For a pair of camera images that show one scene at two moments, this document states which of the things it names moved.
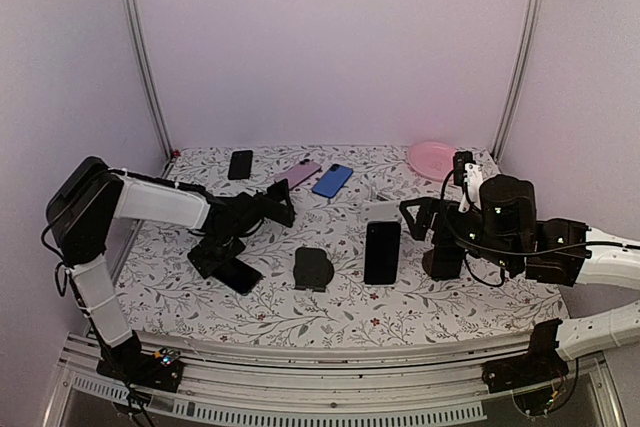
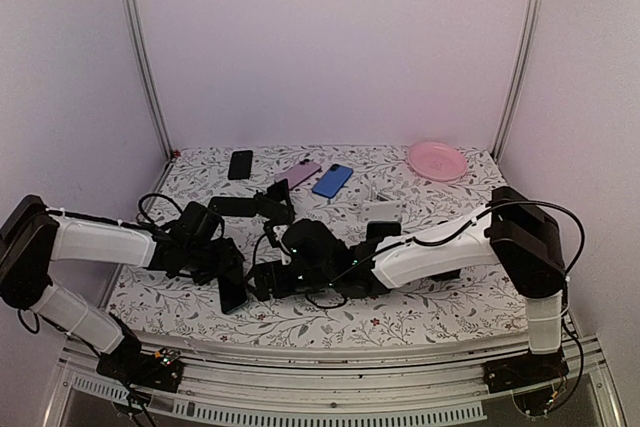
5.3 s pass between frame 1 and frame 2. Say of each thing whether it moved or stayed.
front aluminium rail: stayed
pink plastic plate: stayed
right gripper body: moved
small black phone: stayed
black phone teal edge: moved
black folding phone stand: stayed
